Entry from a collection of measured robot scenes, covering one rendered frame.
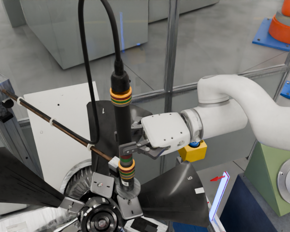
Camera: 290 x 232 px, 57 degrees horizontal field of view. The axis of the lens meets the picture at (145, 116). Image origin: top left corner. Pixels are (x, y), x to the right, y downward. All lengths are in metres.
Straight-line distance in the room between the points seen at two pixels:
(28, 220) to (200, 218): 0.56
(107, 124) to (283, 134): 0.50
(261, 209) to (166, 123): 0.73
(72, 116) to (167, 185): 0.43
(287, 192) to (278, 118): 0.70
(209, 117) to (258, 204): 0.68
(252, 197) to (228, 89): 0.75
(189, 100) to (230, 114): 1.01
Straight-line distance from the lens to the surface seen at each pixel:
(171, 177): 0.95
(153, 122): 0.65
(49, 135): 1.05
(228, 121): 0.69
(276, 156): 1.22
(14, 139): 1.39
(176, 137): 0.63
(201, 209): 0.95
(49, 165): 1.07
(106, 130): 0.84
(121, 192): 0.79
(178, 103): 1.67
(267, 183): 1.23
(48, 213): 1.00
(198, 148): 1.19
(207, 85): 0.66
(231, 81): 0.63
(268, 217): 1.26
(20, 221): 1.01
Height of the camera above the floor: 1.97
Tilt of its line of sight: 44 degrees down
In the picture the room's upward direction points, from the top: straight up
